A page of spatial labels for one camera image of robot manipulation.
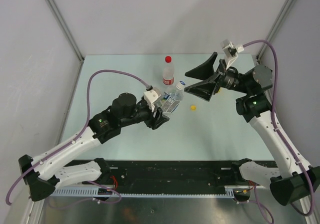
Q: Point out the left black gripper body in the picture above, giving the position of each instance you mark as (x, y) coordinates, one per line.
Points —
(143, 113)

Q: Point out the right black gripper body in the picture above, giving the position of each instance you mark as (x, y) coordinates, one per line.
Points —
(230, 79)

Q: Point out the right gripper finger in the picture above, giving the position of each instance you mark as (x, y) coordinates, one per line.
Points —
(203, 71)
(204, 89)

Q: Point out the white cap clear bottle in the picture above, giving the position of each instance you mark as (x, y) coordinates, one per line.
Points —
(171, 98)

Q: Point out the red cap water bottle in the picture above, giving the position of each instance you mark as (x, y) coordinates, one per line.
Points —
(168, 72)

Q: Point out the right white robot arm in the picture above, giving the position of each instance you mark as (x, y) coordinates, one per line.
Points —
(294, 177)

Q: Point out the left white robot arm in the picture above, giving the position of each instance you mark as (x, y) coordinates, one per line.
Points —
(49, 171)

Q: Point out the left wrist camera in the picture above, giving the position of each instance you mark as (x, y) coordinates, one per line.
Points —
(151, 97)

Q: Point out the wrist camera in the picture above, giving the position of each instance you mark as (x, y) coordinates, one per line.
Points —
(151, 97)
(231, 52)

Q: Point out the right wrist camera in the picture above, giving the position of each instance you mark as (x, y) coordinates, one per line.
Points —
(231, 52)

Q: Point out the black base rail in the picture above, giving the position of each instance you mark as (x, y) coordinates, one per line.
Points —
(172, 177)

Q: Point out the grey slotted cable duct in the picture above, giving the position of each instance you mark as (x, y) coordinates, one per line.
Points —
(98, 192)

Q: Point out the right aluminium frame post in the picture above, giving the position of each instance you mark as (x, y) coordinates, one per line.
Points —
(280, 19)

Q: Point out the aluminium frame post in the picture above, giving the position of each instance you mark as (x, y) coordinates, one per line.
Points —
(64, 28)
(280, 19)

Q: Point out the left aluminium frame post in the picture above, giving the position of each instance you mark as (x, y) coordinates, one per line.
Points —
(64, 28)

